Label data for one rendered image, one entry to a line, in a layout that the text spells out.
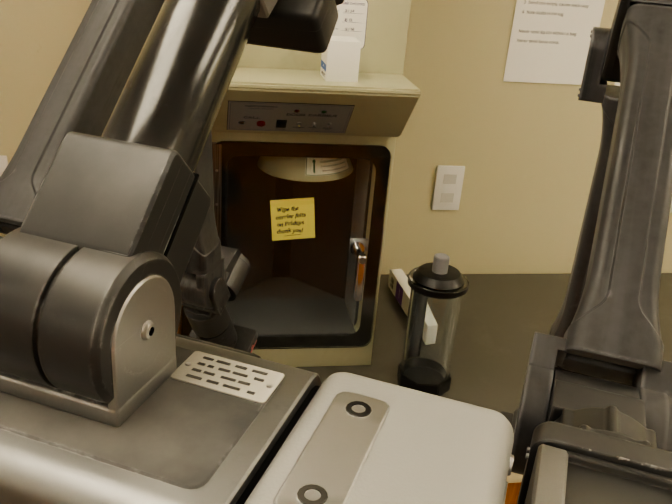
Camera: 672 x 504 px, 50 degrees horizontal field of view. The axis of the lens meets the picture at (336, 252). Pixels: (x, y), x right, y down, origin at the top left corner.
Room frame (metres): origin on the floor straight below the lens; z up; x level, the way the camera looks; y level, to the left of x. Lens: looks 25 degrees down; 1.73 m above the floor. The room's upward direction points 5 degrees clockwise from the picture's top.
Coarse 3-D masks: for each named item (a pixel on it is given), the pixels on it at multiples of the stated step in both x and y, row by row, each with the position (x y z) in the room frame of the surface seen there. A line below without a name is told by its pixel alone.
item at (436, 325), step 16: (464, 288) 1.13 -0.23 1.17; (416, 304) 1.13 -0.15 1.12; (432, 304) 1.12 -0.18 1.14; (448, 304) 1.12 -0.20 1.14; (416, 320) 1.13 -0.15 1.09; (432, 320) 1.12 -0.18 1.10; (448, 320) 1.12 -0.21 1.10; (416, 336) 1.13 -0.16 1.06; (432, 336) 1.11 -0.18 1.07; (448, 336) 1.12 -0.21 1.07; (416, 352) 1.12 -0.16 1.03; (432, 352) 1.11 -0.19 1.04; (448, 352) 1.13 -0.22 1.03; (416, 368) 1.12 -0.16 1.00; (432, 368) 1.12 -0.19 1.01; (448, 368) 1.14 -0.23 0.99
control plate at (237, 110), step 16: (240, 112) 1.09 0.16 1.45; (256, 112) 1.09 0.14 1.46; (272, 112) 1.09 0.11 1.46; (288, 112) 1.10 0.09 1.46; (304, 112) 1.10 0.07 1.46; (320, 112) 1.10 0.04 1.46; (336, 112) 1.11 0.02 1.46; (240, 128) 1.12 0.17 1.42; (256, 128) 1.12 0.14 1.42; (272, 128) 1.13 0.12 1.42; (288, 128) 1.13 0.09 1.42; (304, 128) 1.14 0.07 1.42; (320, 128) 1.14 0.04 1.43; (336, 128) 1.14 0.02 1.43
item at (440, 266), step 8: (440, 256) 1.16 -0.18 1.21; (448, 256) 1.16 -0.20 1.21; (424, 264) 1.18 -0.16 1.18; (432, 264) 1.19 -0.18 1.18; (440, 264) 1.15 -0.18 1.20; (448, 264) 1.16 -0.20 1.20; (416, 272) 1.16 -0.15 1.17; (424, 272) 1.15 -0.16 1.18; (432, 272) 1.15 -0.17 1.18; (440, 272) 1.15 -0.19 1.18; (448, 272) 1.16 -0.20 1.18; (456, 272) 1.16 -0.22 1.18; (416, 280) 1.14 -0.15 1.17; (424, 280) 1.13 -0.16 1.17; (432, 280) 1.13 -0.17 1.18; (440, 280) 1.12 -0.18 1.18; (448, 280) 1.13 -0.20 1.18; (456, 280) 1.13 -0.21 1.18; (464, 280) 1.16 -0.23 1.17; (432, 288) 1.12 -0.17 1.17; (440, 288) 1.12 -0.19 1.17; (448, 288) 1.12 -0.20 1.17; (456, 288) 1.12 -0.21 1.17
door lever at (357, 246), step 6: (354, 246) 1.18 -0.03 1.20; (360, 246) 1.18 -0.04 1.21; (354, 252) 1.18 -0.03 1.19; (360, 252) 1.16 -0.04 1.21; (360, 258) 1.14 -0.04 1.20; (366, 258) 1.14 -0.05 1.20; (360, 264) 1.14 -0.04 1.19; (360, 270) 1.14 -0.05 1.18; (360, 276) 1.14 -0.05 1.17; (354, 282) 1.15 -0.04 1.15; (360, 282) 1.14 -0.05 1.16; (354, 288) 1.14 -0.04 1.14; (360, 288) 1.14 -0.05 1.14; (354, 294) 1.14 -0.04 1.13; (360, 294) 1.14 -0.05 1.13; (360, 300) 1.14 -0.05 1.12
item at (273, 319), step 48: (240, 144) 1.15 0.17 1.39; (288, 144) 1.16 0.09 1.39; (336, 144) 1.18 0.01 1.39; (240, 192) 1.15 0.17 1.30; (288, 192) 1.16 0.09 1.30; (336, 192) 1.18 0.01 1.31; (384, 192) 1.19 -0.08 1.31; (240, 240) 1.15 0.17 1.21; (288, 240) 1.16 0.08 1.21; (336, 240) 1.18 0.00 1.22; (240, 288) 1.15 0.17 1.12; (288, 288) 1.16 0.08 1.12; (336, 288) 1.18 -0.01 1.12; (288, 336) 1.16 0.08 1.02; (336, 336) 1.18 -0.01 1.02
